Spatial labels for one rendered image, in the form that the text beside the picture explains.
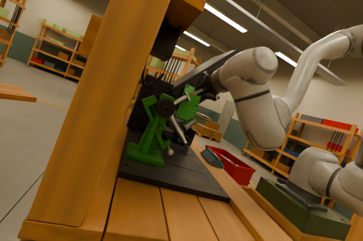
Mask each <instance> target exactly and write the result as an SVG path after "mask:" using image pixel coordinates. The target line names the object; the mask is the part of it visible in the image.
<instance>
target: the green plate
mask: <svg viewBox="0 0 363 241"><path fill-rule="evenodd" d="M185 92H187V94H188V96H189V98H190V101H188V102H187V100H185V101H183V102H181V103H179V105H178V106H177V109H176V111H177V113H176V116H175V117H177V118H180V119H183V120H185V121H187V120H189V119H190V118H192V117H193V116H195V115H196V112H197V108H198V105H199V101H200V98H201V95H200V96H197V95H194V96H193V95H192V94H191V93H193V92H195V88H194V87H192V86H190V85H188V84H186V85H185V88H184V91H183V93H185ZM183 95H184V94H182V96H183Z"/></svg>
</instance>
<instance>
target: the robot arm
mask: <svg viewBox="0 0 363 241"><path fill-rule="evenodd" d="M344 57H345V58H363V24H362V25H358V26H354V27H351V28H349V29H343V30H339V31H336V32H334V33H332V34H329V35H327V36H326V37H324V38H322V39H320V40H319V41H317V42H315V43H313V44H311V45H310V46H309V47H308V48H306V50H305V51H304V52H303V53H302V54H301V56H300V58H299V60H298V62H297V65H296V67H295V69H294V72H293V75H292V77H291V80H290V82H289V84H288V87H287V89H286V92H285V93H284V95H283V96H282V97H281V98H280V97H278V96H274V95H271V93H270V89H269V84H268V81H269V80H270V79H271V78H272V76H273V75H274V73H275V72H276V70H277V68H278V59H277V57H276V55H275V54H274V52H273V51H272V50H271V49H269V48H267V47H264V46H259V47H256V48H251V49H247V50H244V51H242V52H240V53H238V54H236V55H234V56H233V57H231V58H230V59H229V60H227V61H226V62H225V64H224V65H222V66H221V67H220V68H218V69H217V70H216V71H214V72H213V74H212V75H208V71H204V72H202V73H201V77H200V78H199V79H198V81H197V82H196V86H197V88H195V92H193V93H191V94H192V95H193V96H194V95H197V96H200V95H201V97H202V99H211V100H213V101H217V100H219V99H220V98H219V96H218V94H219V93H220V92H221V93H226V92H230V94H231V95H232V98H233V100H234V103H235V106H236V113H237V116H238V120H239V123H240V125H241V128H242V130H243V132H244V135H245V136H246V138H247V140H248V141H249V142H250V144H251V145H252V146H253V147H255V148H256V149H258V150H261V151H273V150H276V149H278V148H280V147H281V146H282V145H283V143H284V140H285V129H286V127H287V124H288V123H289V122H290V120H291V114H292V113H293V112H294V111H295V110H296V109H297V108H298V106H299V105H300V103H301V102H302V100H303V98H304V95H305V93H306V91H307V88H308V86H309V84H310V82H311V79H312V77H313V75H314V72H315V70H316V68H317V66H318V63H319V62H320V60H321V59H337V58H344ZM205 79H206V81H205V84H203V85H201V84H202V82H203V81H204V80H205ZM204 87H207V90H205V91H203V88H204ZM207 92H210V93H211V94H212V95H208V94H205V93H207ZM338 164H339V161H338V159H337V157H336V156H335V155H334V154H333V153H331V152H329V151H326V150H323V149H320V148H316V147H310V148H307V149H305V150H304V151H303V152H302V153H301V154H300V155H299V156H298V157H297V159H296V160H295V162H294V164H293V166H292V169H291V172H290V175H289V177H288V180H284V179H281V178H278V179H277V181H278V182H279V183H276V184H275V186H277V187H278V188H280V189H282V190H283V191H285V192H286V193H288V194H289V195H290V196H292V197H293V198H295V199H296V200H297V201H299V202H301V203H302V204H303V205H304V206H306V207H307V208H309V209H311V210H313V209H314V210H323V211H326V212H327V211H328V208H327V207H325V206H324V205H322V204H321V201H322V198H323V196H325V197H328V198H330V199H332V200H333V201H335V202H336V203H338V204H339V205H341V206H342V207H344V208H346V209H347V210H349V211H351V212H352V213H355V214H356V215H358V216H360V217H362V218H363V132H362V136H361V141H360V145H359V149H358V153H357V157H356V160H355V161H353V162H350V163H348V164H346V166H345V168H342V167H341V166H340V165H338Z"/></svg>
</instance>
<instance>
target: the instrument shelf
mask: <svg viewBox="0 0 363 241"><path fill-rule="evenodd" d="M205 4H206V2H205V1H204V0H170V2H169V5H168V9H167V11H166V14H165V17H164V19H163V21H164V20H165V19H166V18H168V19H169V21H167V24H169V25H171V26H173V27H175V28H178V26H181V34H180V36H181V35H182V34H183V33H184V32H185V31H186V29H187V28H188V27H189V26H190V25H191V24H192V23H193V22H194V21H195V20H196V18H197V17H198V16H199V15H200V14H201V13H202V12H203V9H204V7H205ZM180 36H179V37H180Z"/></svg>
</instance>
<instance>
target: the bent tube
mask: <svg viewBox="0 0 363 241"><path fill-rule="evenodd" d="M183 94H184V95H183V96H181V97H179V98H177V99H175V100H174V104H175V106H176V105H177V104H179V103H181V102H183V101H185V100H187V102H188V101H190V98H189V96H188V94H187V92H185V93H183ZM168 119H169V121H170V122H171V123H172V125H173V128H174V130H175V132H176V133H177V135H178V137H180V139H181V140H182V143H183V145H184V144H186V143H187V142H188V141H187V140H186V138H185V136H184V134H183V133H182V131H181V129H180V128H179V126H178V124H177V122H176V121H175V119H174V117H173V115H172V116H171V117H169V118H168Z"/></svg>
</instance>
